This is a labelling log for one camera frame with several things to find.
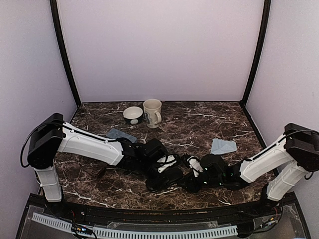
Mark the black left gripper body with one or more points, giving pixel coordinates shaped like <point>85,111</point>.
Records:
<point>147,168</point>

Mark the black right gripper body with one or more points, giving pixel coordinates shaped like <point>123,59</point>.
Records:
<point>215,181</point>

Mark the black glasses case beige lining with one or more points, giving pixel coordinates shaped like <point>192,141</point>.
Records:
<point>164,180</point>

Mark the light blue cloth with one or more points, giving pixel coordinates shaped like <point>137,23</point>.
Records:
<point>221,147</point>

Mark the blue grey glasses case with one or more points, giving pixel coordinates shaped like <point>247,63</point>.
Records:
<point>115,133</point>

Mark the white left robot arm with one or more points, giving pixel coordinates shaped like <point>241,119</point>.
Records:
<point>55,135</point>

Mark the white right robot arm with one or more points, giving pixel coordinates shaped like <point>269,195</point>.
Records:
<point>297,148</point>

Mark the brown tinted sunglasses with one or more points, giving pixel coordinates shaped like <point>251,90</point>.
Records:
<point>97,174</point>

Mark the white teal ceramic bowl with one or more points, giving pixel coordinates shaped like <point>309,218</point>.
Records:
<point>133,115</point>

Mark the cream ceramic mug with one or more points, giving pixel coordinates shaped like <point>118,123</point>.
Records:
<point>152,111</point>

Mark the black front rail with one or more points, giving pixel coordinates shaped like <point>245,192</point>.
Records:
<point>234,214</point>

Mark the white slotted cable duct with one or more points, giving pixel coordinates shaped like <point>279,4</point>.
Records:
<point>139,231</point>

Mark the black left corner post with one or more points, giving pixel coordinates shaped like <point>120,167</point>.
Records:
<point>63,51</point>

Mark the black corner post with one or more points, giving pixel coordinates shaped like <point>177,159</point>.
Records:
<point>63,51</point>
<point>258,52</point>

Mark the black right corner post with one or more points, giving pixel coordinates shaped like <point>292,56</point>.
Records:
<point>258,52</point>

